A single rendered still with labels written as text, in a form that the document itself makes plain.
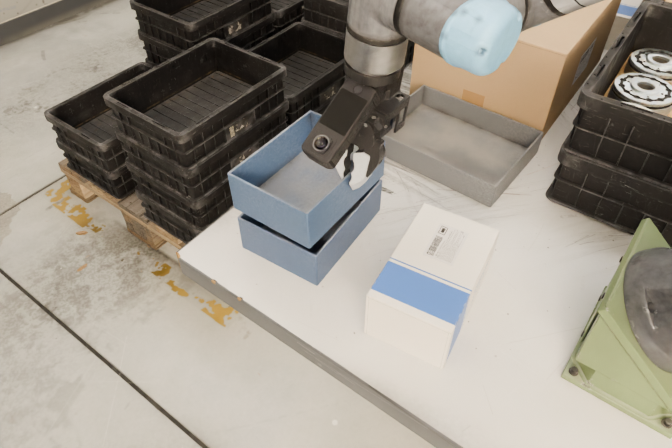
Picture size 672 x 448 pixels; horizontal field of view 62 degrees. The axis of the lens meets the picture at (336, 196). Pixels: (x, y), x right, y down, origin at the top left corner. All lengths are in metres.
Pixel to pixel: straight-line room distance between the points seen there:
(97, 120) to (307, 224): 1.41
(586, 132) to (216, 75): 1.15
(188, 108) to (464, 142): 0.83
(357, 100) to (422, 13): 0.16
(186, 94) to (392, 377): 1.15
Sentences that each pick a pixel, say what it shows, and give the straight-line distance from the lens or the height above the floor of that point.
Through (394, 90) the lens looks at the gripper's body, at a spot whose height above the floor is 0.99.
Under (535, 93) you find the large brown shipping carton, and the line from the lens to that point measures 1.14.
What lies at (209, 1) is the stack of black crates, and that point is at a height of 0.49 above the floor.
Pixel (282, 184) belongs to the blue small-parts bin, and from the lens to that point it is 0.90.
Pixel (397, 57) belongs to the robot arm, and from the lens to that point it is 0.67.
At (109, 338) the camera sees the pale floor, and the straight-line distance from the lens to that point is 1.77.
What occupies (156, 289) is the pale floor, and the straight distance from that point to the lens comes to 1.83.
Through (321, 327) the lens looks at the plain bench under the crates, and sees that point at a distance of 0.83.
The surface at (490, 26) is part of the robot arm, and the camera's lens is 0.56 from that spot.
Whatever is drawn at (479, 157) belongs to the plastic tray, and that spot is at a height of 0.70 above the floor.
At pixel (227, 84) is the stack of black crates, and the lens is 1.73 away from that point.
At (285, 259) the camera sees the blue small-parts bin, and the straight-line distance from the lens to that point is 0.87.
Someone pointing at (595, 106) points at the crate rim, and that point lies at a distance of 0.93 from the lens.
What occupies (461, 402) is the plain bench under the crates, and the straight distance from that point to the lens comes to 0.79.
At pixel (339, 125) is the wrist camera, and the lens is 0.69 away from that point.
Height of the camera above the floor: 1.39
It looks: 43 degrees down
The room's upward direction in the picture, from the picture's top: straight up
